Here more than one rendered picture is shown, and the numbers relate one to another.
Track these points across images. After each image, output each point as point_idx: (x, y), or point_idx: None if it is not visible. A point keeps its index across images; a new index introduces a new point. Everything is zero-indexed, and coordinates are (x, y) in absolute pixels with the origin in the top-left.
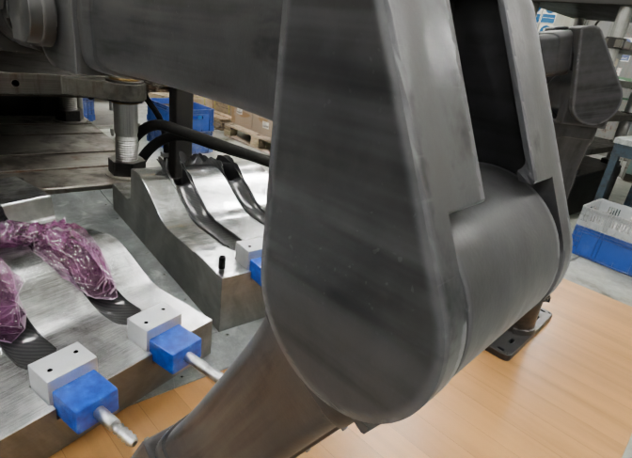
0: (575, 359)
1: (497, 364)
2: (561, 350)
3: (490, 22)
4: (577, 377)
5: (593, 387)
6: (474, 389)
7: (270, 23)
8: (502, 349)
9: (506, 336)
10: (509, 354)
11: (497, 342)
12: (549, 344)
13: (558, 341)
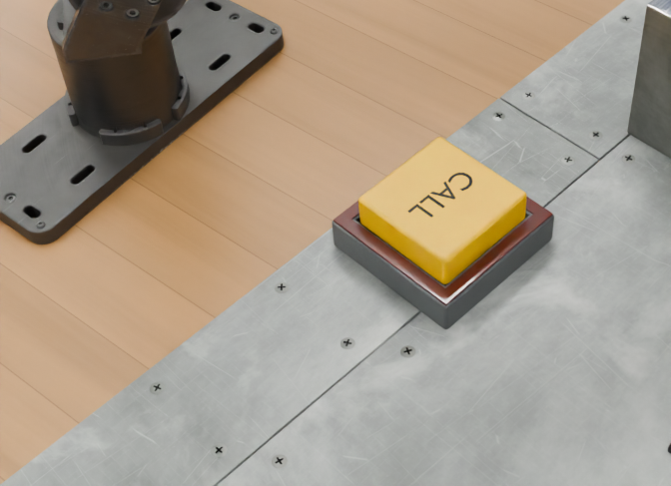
0: (13, 50)
1: None
2: (27, 71)
3: None
4: (48, 1)
5: None
6: None
7: None
8: (208, 9)
9: (177, 48)
10: None
11: (215, 21)
12: (50, 81)
13: (16, 97)
